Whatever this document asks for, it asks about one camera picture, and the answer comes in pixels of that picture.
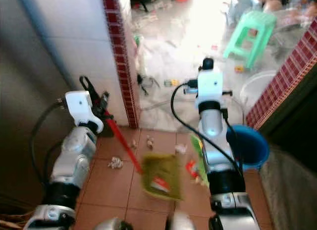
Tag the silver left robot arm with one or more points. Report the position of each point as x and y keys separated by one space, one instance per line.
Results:
x=77 y=158

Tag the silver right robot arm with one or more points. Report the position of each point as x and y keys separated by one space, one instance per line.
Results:
x=213 y=131

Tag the small yellow toy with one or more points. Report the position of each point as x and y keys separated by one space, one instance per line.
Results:
x=171 y=82

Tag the large crumpled white paper scrap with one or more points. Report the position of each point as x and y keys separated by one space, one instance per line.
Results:
x=115 y=163

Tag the small brown litter piece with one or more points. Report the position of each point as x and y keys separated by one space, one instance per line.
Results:
x=149 y=142

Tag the white plastic basin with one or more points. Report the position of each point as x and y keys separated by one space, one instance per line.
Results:
x=257 y=88

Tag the green plastic stool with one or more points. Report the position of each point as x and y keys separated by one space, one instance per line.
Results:
x=255 y=27

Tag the small crumpled white paper scrap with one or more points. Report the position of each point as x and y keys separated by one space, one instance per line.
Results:
x=181 y=148

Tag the blue plastic bucket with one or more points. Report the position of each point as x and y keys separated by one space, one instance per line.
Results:
x=250 y=145

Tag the seated person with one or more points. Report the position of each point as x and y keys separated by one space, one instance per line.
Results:
x=290 y=1

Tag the red wrapper litter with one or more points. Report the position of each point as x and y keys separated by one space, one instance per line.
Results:
x=191 y=169

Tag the silver left robot foot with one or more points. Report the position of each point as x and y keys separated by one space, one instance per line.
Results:
x=119 y=225

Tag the silver robot foot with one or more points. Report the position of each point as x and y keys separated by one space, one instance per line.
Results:
x=182 y=221
x=119 y=225

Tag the silver right robot foot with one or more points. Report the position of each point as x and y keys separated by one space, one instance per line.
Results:
x=182 y=221

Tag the brown wicker basket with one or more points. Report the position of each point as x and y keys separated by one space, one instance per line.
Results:
x=12 y=225

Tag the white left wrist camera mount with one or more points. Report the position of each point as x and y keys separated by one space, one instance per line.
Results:
x=78 y=105

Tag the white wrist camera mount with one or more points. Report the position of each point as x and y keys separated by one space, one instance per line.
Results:
x=78 y=105
x=210 y=86

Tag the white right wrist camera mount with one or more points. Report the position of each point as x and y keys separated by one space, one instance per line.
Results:
x=210 y=86

